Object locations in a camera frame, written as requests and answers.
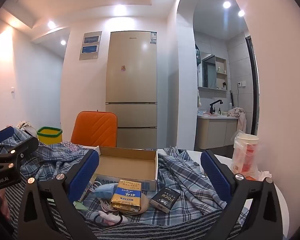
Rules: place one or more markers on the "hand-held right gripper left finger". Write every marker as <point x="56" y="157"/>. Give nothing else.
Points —
<point x="86" y="175"/>

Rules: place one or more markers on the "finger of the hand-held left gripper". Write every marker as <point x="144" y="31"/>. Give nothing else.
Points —
<point x="23" y="145"/>
<point x="3" y="134"/>

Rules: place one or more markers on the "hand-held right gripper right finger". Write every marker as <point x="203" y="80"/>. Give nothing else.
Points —
<point x="216" y="177"/>

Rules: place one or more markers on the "cardboard box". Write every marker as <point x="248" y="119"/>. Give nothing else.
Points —
<point x="127" y="162"/>

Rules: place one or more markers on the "gold blue tissue packet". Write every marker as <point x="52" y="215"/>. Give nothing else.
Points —
<point x="126" y="196"/>

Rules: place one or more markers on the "white plush toy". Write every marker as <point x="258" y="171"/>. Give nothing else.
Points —
<point x="110" y="218"/>

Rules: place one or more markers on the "black tissue packet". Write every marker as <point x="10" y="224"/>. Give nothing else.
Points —
<point x="163" y="200"/>

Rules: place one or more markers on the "person's left hand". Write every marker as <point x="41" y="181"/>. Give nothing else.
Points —
<point x="5" y="206"/>

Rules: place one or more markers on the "light blue power strip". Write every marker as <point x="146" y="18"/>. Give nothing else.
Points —
<point x="105" y="191"/>

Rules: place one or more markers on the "yellow bin with green rim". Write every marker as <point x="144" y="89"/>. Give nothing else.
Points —
<point x="48" y="137"/>

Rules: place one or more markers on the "clear plastic bag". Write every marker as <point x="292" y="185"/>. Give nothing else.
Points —
<point x="237" y="155"/>

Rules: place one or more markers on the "green paper card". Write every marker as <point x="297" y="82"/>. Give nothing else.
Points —
<point x="79" y="205"/>

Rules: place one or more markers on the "sequined pouch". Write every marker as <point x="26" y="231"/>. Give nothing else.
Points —
<point x="71" y="146"/>

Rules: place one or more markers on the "blue plaid shirt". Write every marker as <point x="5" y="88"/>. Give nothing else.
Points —
<point x="180" y="177"/>

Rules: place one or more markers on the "white red paper cup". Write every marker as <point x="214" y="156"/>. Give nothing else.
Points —
<point x="248" y="152"/>

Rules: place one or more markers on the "beige vanity cabinet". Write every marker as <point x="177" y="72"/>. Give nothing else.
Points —
<point x="215" y="132"/>

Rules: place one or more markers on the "orange padded chair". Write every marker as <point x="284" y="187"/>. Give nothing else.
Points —
<point x="95" y="128"/>

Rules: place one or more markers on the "crumpled white tissue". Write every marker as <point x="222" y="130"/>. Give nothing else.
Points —
<point x="263" y="174"/>

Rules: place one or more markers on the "round wooden board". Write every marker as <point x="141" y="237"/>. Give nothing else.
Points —
<point x="145" y="203"/>

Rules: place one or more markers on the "beige towel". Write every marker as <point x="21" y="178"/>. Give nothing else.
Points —
<point x="238" y="115"/>

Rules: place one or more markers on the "black faucet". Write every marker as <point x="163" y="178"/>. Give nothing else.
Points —
<point x="213" y="105"/>

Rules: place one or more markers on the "grey striped blanket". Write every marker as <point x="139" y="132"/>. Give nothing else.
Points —
<point x="145" y="230"/>

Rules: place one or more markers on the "beige refrigerator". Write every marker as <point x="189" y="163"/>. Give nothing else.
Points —
<point x="130" y="85"/>

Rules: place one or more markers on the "bathroom mirror cabinet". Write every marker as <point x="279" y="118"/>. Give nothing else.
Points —
<point x="210" y="70"/>

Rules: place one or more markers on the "recessed ceiling light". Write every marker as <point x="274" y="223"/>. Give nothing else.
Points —
<point x="227" y="4"/>
<point x="63" y="42"/>
<point x="241" y="13"/>
<point x="51" y="24"/>

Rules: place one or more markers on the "small fridge magnet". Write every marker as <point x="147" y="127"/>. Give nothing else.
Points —
<point x="123" y="68"/>

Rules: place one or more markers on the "dark hanging garment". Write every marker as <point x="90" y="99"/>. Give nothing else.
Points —
<point x="197" y="56"/>

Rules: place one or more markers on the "white wall socket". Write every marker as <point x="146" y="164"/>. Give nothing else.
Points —
<point x="241" y="84"/>

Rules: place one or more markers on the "black door frame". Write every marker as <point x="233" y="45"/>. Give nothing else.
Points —
<point x="253" y="80"/>

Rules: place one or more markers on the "wall electrical panel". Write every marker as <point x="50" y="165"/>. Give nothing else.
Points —
<point x="90" y="46"/>

